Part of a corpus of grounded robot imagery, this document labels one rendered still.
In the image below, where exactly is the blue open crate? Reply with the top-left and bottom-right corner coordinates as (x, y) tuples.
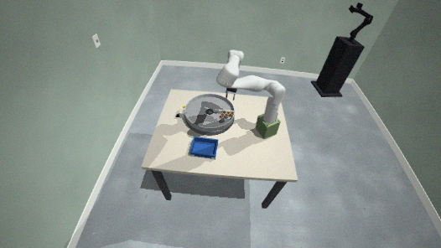
(189, 137), (218, 159)

